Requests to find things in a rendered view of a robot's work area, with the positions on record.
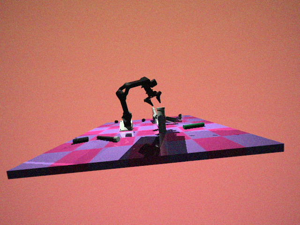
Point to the green cylinder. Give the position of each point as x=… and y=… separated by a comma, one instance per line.
x=193, y=125

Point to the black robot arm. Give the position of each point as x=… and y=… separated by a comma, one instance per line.
x=145, y=83

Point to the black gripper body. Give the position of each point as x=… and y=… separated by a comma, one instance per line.
x=151, y=94

